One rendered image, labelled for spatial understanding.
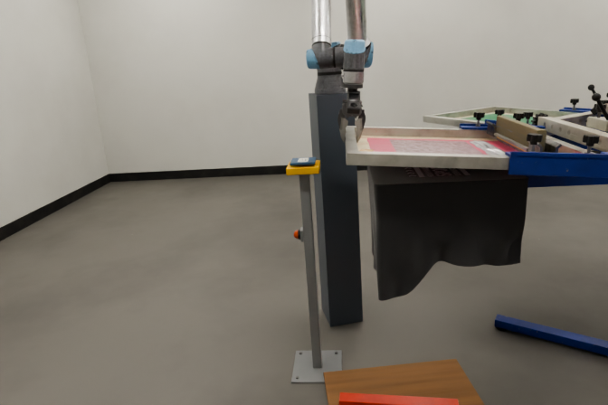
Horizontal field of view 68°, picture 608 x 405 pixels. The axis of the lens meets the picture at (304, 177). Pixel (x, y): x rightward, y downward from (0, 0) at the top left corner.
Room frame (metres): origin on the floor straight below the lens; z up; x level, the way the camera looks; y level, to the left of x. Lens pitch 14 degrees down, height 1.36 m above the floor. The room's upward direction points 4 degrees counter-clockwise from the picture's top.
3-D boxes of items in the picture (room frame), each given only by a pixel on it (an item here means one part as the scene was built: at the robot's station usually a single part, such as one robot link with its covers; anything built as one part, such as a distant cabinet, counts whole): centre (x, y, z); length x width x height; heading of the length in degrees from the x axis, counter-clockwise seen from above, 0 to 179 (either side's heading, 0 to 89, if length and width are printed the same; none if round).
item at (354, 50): (1.66, -0.21, 1.36); 0.09 x 0.08 x 0.11; 171
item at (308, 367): (1.78, 0.00, 0.48); 0.22 x 0.22 x 0.96; 84
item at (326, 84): (2.19, -0.15, 1.25); 0.15 x 0.15 x 0.10
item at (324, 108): (2.19, -0.15, 0.60); 0.18 x 0.18 x 1.20; 11
